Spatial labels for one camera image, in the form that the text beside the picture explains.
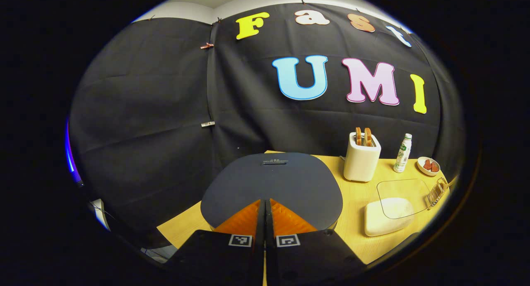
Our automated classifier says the clear plastic container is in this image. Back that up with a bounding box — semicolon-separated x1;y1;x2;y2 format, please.
364;178;433;237

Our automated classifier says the white milk bottle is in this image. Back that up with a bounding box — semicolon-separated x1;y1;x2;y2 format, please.
393;133;413;173

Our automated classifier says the black backdrop cloth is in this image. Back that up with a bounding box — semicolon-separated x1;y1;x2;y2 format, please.
68;2;462;237

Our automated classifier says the white object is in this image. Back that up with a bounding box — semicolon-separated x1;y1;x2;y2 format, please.
89;198;111;232

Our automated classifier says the white toaster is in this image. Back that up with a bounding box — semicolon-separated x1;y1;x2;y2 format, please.
343;132;382;183

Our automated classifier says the dark grey rice cooker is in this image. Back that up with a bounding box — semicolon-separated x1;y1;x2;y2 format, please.
200;152;344;233

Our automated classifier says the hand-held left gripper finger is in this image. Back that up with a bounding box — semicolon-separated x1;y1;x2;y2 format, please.
164;199;265;286
265;198;367;286

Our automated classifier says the white plate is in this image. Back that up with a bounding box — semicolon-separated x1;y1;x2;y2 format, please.
417;156;441;177

